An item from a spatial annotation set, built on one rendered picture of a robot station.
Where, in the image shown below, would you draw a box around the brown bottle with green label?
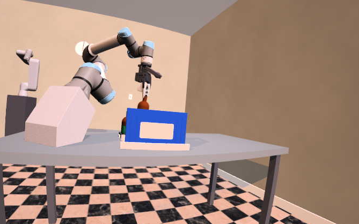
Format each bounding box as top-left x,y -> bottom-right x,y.
121,117 -> 126,134

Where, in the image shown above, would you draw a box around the brown bottle with green band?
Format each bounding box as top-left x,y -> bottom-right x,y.
137,96 -> 149,109

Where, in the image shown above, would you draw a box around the blue plastic crate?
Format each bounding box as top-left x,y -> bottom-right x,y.
124,108 -> 187,144

